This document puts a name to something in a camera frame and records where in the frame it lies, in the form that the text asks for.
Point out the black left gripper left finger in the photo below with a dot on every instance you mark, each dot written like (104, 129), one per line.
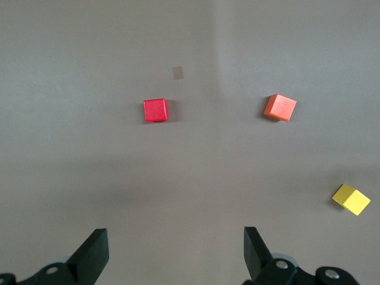
(86, 261)

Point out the orange wooden block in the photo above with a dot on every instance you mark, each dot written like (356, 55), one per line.
(280, 107)

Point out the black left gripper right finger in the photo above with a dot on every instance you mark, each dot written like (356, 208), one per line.
(258, 261)

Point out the small square tape piece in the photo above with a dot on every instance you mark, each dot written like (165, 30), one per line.
(178, 73)

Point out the yellow wooden block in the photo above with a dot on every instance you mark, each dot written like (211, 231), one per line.
(351, 199)

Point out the red wooden block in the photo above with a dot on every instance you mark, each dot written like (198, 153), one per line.
(155, 110)

